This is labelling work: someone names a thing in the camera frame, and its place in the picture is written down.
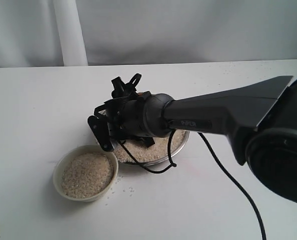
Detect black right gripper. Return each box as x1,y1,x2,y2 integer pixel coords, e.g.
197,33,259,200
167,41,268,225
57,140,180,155
104,77,155,148

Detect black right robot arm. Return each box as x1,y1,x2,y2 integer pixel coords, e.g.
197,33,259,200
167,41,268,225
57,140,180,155
105,75,297,203

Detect rice heap in tray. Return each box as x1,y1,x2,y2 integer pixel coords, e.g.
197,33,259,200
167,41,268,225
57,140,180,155
112,129,187,163

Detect brown granular contents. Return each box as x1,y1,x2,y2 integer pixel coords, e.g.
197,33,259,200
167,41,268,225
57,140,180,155
61,152,114,199

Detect spilled rice grains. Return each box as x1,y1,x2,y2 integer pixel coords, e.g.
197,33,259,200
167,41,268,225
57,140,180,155
104,174,135,206

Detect cream ceramic floral bowl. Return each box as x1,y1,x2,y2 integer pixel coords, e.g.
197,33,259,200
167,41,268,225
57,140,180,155
52,145,119,203

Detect white backdrop curtain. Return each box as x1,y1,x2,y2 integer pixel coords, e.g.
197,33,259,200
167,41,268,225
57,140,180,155
0,0,297,68

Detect black camera cable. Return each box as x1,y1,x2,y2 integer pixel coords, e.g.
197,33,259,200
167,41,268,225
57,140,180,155
94,72,267,240

